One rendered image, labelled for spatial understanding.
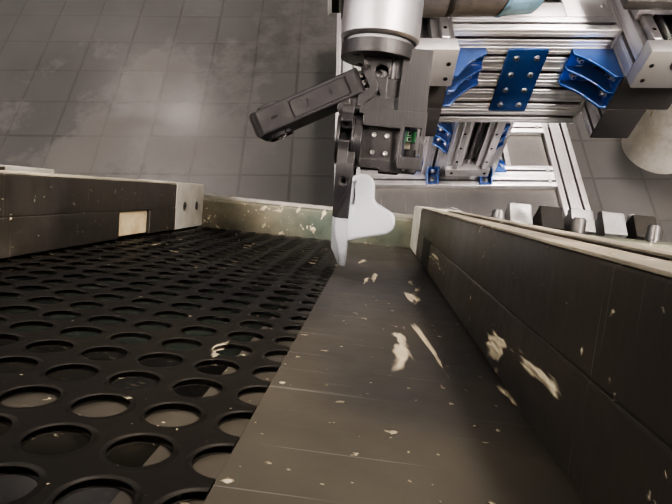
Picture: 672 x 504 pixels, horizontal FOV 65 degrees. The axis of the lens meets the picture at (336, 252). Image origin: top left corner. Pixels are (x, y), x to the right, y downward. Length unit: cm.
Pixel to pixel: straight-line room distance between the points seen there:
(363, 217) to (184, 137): 189
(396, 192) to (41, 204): 142
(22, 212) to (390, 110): 33
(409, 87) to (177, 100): 205
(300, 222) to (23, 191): 51
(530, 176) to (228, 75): 141
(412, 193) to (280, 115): 134
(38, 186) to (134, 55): 229
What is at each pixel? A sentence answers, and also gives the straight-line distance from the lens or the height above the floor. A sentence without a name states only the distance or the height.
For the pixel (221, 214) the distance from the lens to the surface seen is 94.
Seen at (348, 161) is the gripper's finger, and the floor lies 128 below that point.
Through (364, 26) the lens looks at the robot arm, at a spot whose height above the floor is 135.
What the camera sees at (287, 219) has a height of 90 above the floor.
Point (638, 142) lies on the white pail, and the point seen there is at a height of 9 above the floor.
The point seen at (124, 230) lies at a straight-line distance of 69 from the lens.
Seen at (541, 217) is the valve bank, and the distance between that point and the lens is 116.
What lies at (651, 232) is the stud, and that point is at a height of 88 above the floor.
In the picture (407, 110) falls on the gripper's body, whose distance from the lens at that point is 51.
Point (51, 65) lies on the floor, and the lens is 290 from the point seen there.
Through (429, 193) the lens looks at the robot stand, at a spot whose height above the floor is 21.
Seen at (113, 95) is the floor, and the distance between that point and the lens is 263.
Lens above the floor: 165
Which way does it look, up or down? 59 degrees down
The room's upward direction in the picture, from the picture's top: straight up
